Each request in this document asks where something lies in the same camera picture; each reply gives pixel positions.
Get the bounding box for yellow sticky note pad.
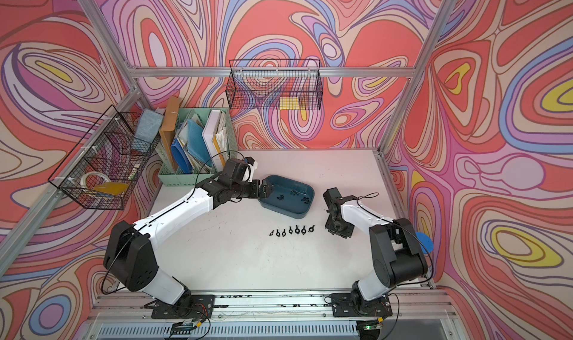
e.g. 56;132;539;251
279;97;301;111

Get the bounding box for green plastic file organizer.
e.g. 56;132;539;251
158;108;239;186

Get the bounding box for blue folder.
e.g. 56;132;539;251
171;119;212;174

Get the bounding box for black wire basket back wall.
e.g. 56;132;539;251
225;58;323;110

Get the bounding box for clear tube blue cap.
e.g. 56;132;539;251
416;232;434;255

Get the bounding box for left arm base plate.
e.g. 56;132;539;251
152;293;216;320

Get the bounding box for white binder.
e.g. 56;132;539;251
202;110;228;172

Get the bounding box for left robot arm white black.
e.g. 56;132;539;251
104;157;273;309

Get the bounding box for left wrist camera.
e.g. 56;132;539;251
243;156;257;182

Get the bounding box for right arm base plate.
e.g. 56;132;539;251
328;293;393;319

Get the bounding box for grey blue sponge pad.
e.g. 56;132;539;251
134;110;164;144

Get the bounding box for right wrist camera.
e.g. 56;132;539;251
323;188;343;214

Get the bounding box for black wire basket wall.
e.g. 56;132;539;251
225;58;323;110
48;106;160;210

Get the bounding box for yellow card in basket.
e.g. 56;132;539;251
92;182;129;197

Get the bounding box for white tape roll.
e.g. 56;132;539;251
80;171;111;191

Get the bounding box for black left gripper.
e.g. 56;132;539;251
229;176;274;199

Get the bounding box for brown cardboard folder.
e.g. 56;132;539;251
159;96;181;174

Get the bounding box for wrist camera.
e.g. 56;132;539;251
243;156;257;182
323;188;343;214

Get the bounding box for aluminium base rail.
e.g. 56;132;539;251
77;288;468;339

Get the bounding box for black wire basket left wall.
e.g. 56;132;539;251
48;106;160;210

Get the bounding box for dark teal storage box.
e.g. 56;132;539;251
259;175;315;219

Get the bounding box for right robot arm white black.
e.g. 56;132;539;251
323;188;428;305

